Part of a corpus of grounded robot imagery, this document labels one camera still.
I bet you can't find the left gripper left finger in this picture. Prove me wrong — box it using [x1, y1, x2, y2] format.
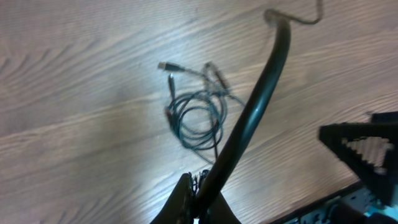
[151, 172, 195, 224]

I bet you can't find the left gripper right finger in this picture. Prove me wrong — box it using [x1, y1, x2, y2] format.
[198, 193, 241, 224]

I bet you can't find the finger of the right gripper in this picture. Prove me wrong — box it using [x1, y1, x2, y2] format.
[318, 123, 397, 206]

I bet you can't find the long black usb cable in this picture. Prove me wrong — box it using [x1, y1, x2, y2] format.
[189, 0, 324, 218]

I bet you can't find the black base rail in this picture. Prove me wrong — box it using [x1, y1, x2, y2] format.
[271, 182, 397, 224]

